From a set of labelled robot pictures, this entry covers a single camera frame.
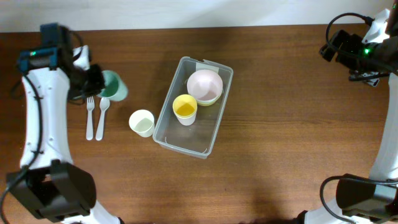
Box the grey plastic spoon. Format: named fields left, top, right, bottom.
left=95, top=98, right=110, bottom=141

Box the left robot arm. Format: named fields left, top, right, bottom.
left=6, top=23, right=121, bottom=223

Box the grey plastic fork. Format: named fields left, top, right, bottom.
left=86, top=96, right=95, bottom=141

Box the yellow plastic cup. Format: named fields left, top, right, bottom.
left=172, top=94, right=197, bottom=118

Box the cream plastic cup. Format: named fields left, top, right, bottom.
left=129, top=110, right=155, bottom=138

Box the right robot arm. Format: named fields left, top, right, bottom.
left=294, top=1, right=397, bottom=224

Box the pink plastic cup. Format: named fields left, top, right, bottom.
left=177, top=114, right=196, bottom=126

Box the yellow plastic bowl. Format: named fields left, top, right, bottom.
left=197, top=98, right=218, bottom=106

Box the pink plastic bowl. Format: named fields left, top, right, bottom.
left=187, top=70, right=223, bottom=101

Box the green plastic cup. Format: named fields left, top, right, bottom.
left=98, top=70, right=128, bottom=101

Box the clear plastic storage container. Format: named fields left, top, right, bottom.
left=152, top=56, right=233, bottom=159

